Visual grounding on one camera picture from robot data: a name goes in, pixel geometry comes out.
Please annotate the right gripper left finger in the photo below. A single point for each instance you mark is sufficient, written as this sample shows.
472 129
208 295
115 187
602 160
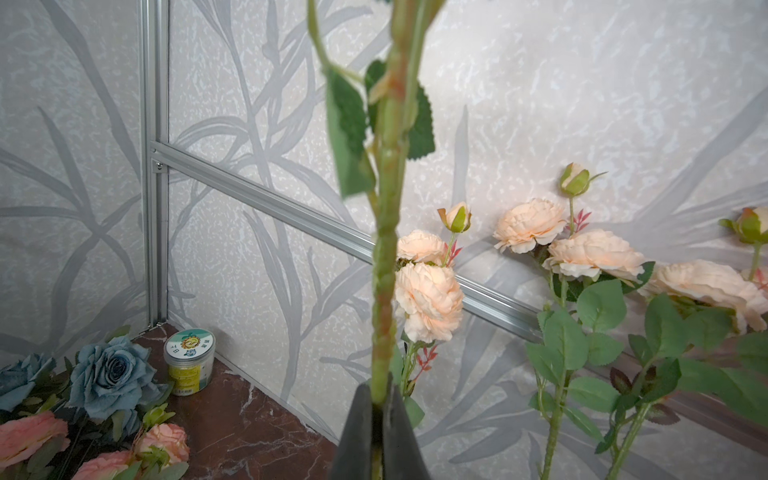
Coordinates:
353 457

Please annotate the cream pink rose stem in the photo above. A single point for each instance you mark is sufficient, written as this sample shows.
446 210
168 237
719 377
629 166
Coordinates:
588 272

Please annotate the blue hydrangea flowers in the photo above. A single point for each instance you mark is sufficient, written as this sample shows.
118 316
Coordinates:
109 384

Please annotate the pink rose bunch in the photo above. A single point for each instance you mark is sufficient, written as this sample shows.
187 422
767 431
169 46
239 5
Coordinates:
131 444

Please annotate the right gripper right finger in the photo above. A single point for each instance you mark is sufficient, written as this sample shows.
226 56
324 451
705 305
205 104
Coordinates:
402 457

